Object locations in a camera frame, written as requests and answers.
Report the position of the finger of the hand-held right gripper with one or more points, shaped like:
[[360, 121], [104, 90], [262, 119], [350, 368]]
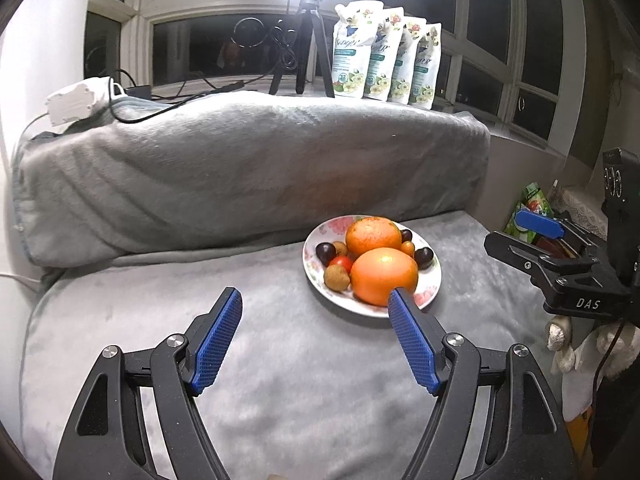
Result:
[[540, 225], [515, 250]]

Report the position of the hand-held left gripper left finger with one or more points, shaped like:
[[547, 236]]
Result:
[[217, 340]]

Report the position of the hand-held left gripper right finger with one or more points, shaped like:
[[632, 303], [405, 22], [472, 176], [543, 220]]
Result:
[[412, 340]]

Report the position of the large smooth orange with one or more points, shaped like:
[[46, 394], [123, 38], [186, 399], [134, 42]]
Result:
[[380, 275]]

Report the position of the dark plum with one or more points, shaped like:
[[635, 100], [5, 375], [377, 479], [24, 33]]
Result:
[[406, 235], [424, 257], [325, 252]]

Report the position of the kumquat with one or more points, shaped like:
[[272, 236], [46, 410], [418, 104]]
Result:
[[407, 248]]

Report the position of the brown speckled round fruit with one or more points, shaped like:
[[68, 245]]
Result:
[[336, 278], [341, 248]]

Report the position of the red cherry tomato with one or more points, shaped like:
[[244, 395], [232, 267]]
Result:
[[342, 263]]

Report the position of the speckled orange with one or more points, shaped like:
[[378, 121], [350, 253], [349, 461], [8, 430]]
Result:
[[372, 235]]

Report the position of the white floral plate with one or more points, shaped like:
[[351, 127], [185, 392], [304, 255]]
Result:
[[320, 230]]

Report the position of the person's right hand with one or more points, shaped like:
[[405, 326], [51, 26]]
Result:
[[560, 345]]

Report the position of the green printed bag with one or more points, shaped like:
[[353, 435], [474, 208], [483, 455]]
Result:
[[530, 205]]

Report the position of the white lace cloth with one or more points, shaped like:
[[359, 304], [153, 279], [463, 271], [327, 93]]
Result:
[[580, 202]]

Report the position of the grey fleece blanket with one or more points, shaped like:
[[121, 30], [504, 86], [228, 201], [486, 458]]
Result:
[[275, 385]]

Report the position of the grey fleece bolster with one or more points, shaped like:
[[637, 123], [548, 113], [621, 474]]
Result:
[[250, 175]]

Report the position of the white floral refill pouch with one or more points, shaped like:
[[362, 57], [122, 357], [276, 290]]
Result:
[[352, 55], [406, 65], [425, 70], [382, 60]]

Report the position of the black power adapter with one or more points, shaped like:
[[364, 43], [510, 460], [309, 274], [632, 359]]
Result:
[[137, 91]]

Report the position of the white power strip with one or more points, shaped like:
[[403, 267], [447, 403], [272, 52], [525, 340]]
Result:
[[75, 102]]

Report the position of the black tripod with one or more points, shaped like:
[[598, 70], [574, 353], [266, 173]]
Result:
[[307, 45]]

